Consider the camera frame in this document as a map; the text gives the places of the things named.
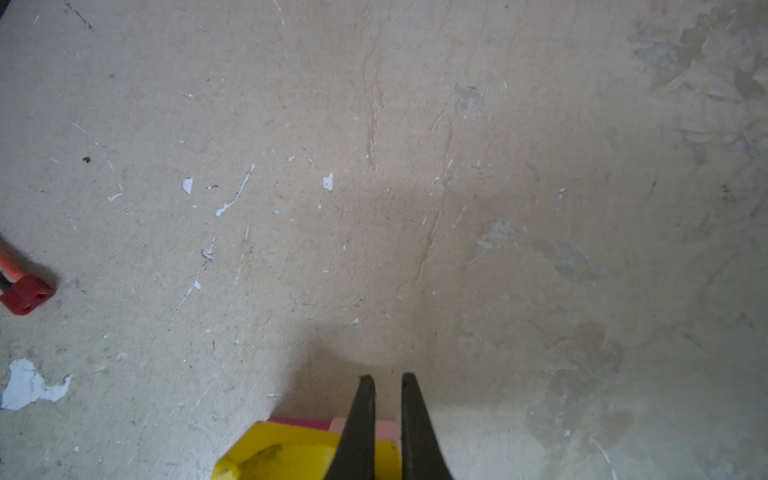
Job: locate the yellow arch block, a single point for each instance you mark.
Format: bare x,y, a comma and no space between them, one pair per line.
275,451

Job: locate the pink block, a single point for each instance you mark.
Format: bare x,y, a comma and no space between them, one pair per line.
384,430

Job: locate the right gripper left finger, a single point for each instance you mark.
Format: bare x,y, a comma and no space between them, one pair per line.
355,454

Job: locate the magenta block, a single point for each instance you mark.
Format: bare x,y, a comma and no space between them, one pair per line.
303,423

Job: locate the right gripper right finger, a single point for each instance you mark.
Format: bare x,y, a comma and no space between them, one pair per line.
421,455

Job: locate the yellow tape measure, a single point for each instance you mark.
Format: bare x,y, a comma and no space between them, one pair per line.
21,293

